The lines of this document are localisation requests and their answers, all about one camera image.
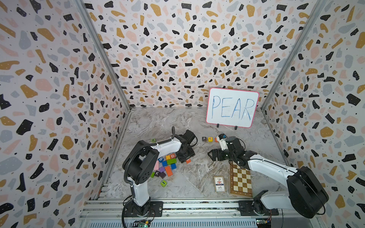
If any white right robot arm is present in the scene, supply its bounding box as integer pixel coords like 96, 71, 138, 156
207, 134, 329, 219

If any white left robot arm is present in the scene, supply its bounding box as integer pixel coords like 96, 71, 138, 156
123, 127, 198, 216

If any green I letter block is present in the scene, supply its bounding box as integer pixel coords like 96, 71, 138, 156
160, 180, 167, 187

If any long green block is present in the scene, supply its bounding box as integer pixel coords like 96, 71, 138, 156
167, 158, 177, 165

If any wooden chessboard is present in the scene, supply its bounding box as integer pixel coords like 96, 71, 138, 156
229, 161, 253, 198

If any playing card box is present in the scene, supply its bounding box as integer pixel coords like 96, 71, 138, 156
213, 176, 226, 193

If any long orange block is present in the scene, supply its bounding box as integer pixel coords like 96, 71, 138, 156
165, 166, 173, 177

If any long pink block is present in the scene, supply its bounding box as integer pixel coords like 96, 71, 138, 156
154, 161, 160, 171

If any pink framed whiteboard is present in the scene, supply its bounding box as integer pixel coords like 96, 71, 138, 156
206, 88, 259, 128

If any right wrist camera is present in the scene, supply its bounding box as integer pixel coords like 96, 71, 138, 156
217, 134, 228, 151

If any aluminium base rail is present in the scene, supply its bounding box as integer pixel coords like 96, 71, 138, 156
77, 198, 325, 228

